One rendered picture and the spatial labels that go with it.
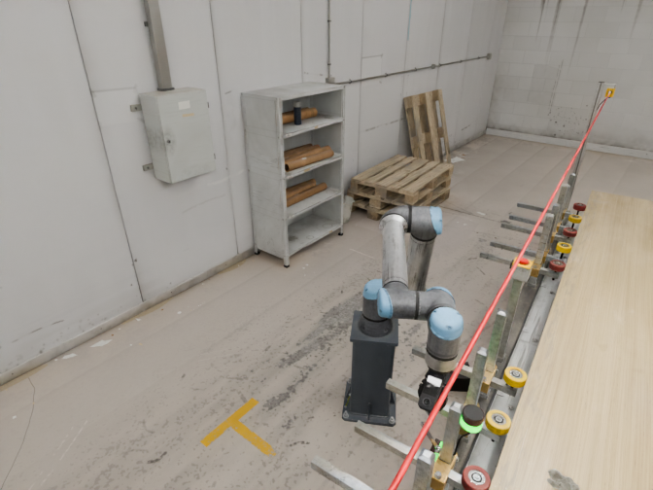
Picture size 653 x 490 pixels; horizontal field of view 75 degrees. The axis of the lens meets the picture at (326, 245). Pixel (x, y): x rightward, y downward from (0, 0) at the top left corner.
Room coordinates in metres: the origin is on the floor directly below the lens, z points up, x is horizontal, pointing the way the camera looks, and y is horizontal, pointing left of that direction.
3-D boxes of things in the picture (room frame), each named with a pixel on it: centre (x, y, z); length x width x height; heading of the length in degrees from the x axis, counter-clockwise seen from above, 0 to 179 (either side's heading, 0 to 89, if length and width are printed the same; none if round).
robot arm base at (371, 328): (1.87, -0.27, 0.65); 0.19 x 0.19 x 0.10
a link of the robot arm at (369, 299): (1.87, -0.28, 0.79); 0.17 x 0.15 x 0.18; 83
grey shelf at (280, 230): (3.96, 0.27, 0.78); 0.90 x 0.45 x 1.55; 142
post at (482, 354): (1.09, -0.52, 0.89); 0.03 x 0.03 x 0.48; 56
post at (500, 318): (1.29, -0.66, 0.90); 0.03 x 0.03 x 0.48; 56
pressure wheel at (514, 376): (1.20, -0.73, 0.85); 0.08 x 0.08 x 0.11
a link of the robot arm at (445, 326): (0.95, -0.34, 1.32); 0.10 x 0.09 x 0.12; 173
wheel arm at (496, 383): (1.31, -0.56, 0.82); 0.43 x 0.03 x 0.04; 56
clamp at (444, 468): (0.86, -0.37, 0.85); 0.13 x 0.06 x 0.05; 146
